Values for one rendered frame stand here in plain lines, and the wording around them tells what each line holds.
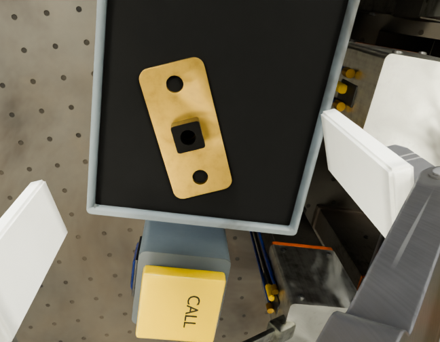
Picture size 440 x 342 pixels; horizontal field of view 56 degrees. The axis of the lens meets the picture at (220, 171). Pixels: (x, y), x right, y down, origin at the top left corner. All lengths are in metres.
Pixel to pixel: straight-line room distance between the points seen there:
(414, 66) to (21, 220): 0.27
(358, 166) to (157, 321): 0.21
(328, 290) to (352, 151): 0.35
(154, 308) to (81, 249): 0.55
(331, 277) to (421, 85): 0.27
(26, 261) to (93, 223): 0.65
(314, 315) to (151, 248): 0.23
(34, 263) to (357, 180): 0.13
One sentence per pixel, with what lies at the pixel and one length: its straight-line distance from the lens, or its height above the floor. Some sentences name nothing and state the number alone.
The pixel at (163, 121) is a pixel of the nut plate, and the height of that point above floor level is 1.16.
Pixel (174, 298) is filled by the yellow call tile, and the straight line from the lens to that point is 0.31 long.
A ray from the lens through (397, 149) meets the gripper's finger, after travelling 0.16.
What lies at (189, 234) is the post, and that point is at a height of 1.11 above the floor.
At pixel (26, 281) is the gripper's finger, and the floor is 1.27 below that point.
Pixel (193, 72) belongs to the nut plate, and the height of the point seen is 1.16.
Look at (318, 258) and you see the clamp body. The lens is 0.55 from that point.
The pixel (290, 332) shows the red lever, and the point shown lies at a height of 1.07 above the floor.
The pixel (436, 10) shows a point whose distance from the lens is 0.43.
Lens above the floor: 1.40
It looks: 67 degrees down
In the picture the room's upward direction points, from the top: 169 degrees clockwise
